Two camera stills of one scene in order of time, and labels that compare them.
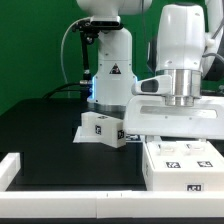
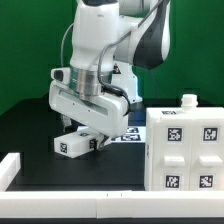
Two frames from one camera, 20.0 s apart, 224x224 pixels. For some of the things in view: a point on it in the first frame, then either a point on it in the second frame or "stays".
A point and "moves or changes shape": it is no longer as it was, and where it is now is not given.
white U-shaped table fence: [103, 204] stays
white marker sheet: [80, 138] -> [133, 134]
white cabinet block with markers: [101, 128] moves or changes shape
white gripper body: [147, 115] -> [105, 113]
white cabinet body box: [182, 165] stays
